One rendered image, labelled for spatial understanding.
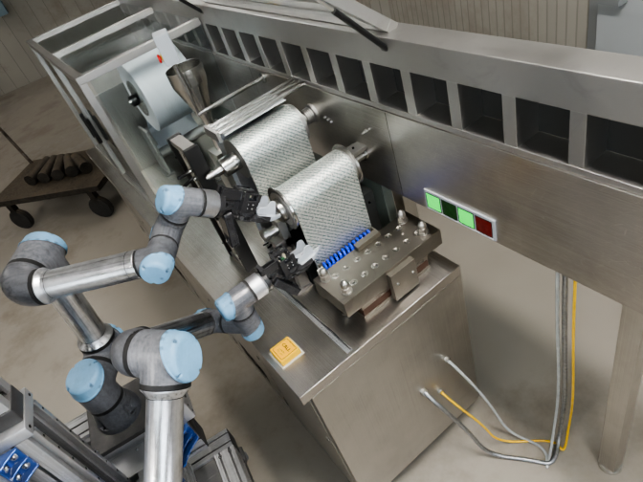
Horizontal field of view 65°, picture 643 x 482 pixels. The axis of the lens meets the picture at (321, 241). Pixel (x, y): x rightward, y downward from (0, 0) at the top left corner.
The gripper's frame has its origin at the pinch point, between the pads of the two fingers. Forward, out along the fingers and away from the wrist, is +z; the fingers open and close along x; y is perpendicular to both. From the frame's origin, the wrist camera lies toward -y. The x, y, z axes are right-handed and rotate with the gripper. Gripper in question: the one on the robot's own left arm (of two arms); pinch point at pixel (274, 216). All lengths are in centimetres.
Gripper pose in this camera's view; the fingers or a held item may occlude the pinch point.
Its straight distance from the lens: 151.0
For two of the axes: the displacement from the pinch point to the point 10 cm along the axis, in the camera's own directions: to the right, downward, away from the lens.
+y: 2.9, -9.1, -2.9
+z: 7.7, 0.4, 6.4
